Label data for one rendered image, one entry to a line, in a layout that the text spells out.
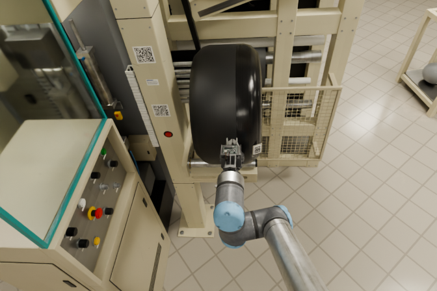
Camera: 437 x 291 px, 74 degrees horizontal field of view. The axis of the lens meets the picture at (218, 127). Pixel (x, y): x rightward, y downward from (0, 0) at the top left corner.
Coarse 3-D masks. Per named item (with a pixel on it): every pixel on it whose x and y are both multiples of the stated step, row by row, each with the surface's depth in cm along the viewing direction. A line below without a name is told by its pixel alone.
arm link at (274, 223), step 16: (272, 208) 96; (256, 224) 92; (272, 224) 88; (288, 224) 89; (272, 240) 83; (288, 240) 79; (288, 256) 74; (304, 256) 73; (288, 272) 70; (304, 272) 67; (288, 288) 68; (304, 288) 63; (320, 288) 63
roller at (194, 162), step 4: (192, 160) 148; (196, 160) 148; (200, 160) 147; (256, 160) 145; (192, 164) 148; (196, 164) 147; (200, 164) 147; (204, 164) 147; (208, 164) 147; (212, 164) 147; (216, 164) 146; (220, 164) 146; (244, 164) 145; (248, 164) 145; (252, 164) 145; (256, 164) 144
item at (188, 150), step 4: (188, 128) 160; (188, 132) 158; (188, 136) 156; (188, 140) 154; (188, 144) 152; (192, 144) 159; (188, 148) 150; (192, 148) 159; (184, 152) 149; (188, 152) 148; (192, 152) 159; (184, 156) 147; (188, 156) 147; (184, 160) 145; (188, 160) 146; (184, 164) 143; (188, 164) 145; (184, 168) 144; (188, 168) 146; (184, 172) 146; (188, 172) 146; (184, 176) 149; (188, 176) 148
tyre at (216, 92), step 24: (216, 48) 122; (240, 48) 121; (192, 72) 117; (216, 72) 113; (240, 72) 112; (192, 96) 114; (216, 96) 111; (240, 96) 110; (192, 120) 115; (216, 120) 112; (240, 120) 111; (216, 144) 117
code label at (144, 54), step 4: (136, 48) 109; (140, 48) 109; (144, 48) 108; (148, 48) 108; (136, 52) 110; (140, 52) 110; (144, 52) 110; (148, 52) 110; (152, 52) 109; (136, 56) 111; (140, 56) 111; (144, 56) 111; (148, 56) 111; (152, 56) 111; (140, 60) 113; (144, 60) 112; (148, 60) 112; (152, 60) 112
